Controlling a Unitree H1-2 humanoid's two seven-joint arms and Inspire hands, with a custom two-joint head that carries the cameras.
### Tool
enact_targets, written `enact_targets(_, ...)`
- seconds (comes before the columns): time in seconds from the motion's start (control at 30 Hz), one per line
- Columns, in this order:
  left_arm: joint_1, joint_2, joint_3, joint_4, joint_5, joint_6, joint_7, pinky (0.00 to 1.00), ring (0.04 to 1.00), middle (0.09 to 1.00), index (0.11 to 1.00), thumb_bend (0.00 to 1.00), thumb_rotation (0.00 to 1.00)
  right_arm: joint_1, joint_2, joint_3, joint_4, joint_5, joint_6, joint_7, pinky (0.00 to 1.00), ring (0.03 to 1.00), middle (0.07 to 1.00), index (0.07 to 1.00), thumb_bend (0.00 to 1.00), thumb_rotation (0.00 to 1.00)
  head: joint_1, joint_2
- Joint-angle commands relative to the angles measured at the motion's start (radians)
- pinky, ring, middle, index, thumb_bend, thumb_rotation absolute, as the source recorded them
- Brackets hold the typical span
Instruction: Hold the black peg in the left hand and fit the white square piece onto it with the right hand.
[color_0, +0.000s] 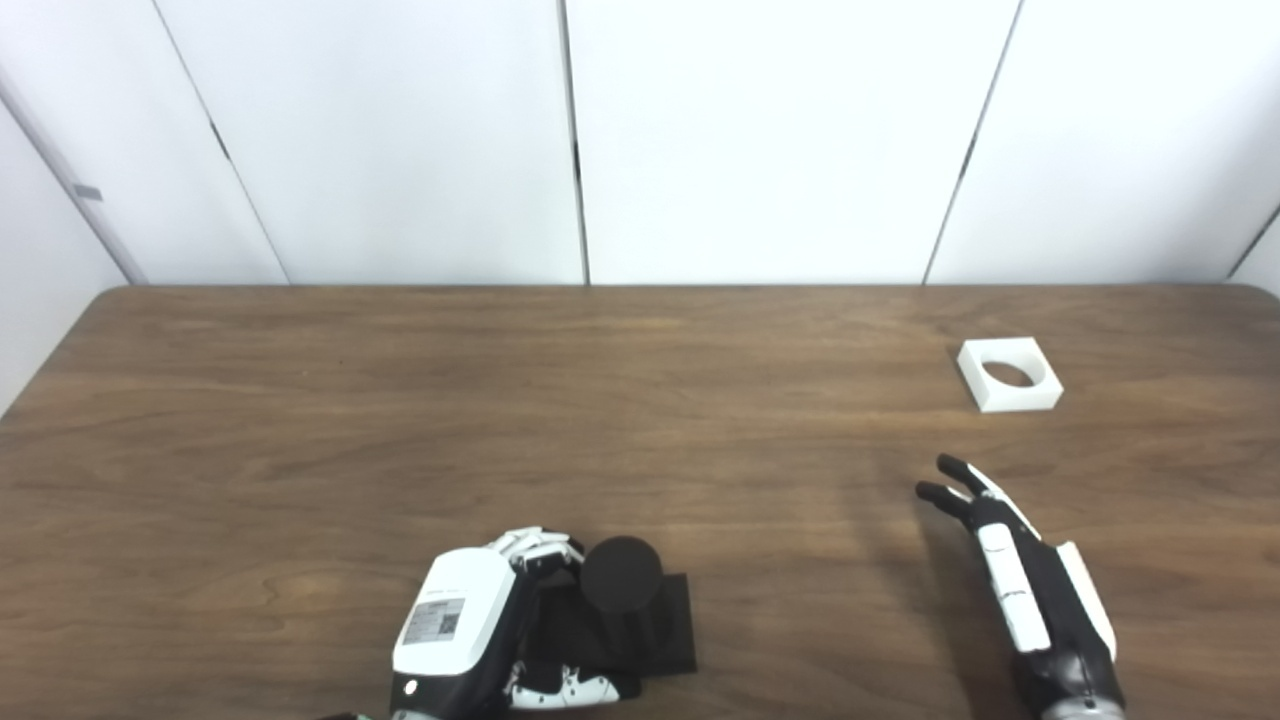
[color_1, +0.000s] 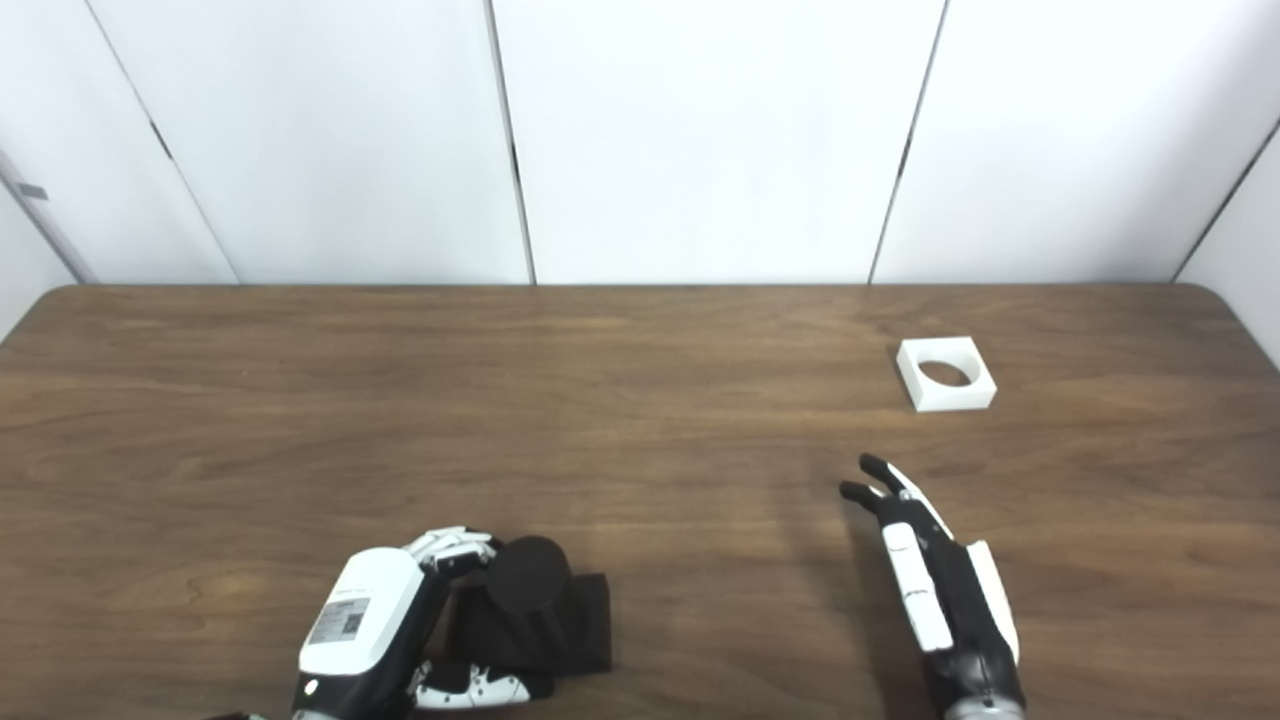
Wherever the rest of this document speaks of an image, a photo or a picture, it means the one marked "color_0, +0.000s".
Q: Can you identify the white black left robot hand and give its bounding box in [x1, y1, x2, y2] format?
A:
[390, 527, 641, 720]

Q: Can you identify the black peg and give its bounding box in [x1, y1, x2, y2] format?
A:
[520, 537, 698, 676]

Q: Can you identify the white square piece with hole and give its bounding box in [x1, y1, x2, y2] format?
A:
[957, 338, 1064, 413]

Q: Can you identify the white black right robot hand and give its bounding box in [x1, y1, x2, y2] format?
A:
[915, 454, 1126, 713]

